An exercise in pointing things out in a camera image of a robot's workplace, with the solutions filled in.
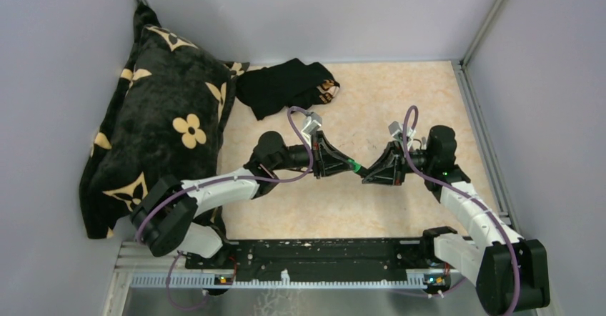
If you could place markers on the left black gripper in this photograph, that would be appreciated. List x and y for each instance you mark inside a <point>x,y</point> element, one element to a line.
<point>317,154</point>

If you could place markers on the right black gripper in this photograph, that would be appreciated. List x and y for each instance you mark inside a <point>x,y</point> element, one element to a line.
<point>390,169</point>

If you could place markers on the black green highlighter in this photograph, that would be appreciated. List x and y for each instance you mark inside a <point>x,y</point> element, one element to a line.
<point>363,172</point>

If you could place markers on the green small cap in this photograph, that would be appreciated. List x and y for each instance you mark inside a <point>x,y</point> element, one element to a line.
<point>354,165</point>

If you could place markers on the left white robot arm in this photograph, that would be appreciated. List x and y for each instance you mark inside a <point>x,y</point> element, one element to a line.
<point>165,218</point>

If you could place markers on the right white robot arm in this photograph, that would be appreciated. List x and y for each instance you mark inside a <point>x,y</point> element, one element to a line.
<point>509,272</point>

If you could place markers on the black folded cloth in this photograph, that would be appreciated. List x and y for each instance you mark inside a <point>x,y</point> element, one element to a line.
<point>293,83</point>

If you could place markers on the black floral plush pillow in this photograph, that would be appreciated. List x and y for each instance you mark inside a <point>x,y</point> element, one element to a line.
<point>167,116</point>

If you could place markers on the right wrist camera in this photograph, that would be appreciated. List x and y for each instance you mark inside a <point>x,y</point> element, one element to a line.
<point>403,134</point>

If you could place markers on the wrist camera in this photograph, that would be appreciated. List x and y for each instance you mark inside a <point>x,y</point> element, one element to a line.
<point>311,124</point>
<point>403,134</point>

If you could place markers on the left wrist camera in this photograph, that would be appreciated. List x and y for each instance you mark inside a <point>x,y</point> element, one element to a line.
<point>311,124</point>

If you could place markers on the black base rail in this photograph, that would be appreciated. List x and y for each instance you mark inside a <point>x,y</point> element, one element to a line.
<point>397,262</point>

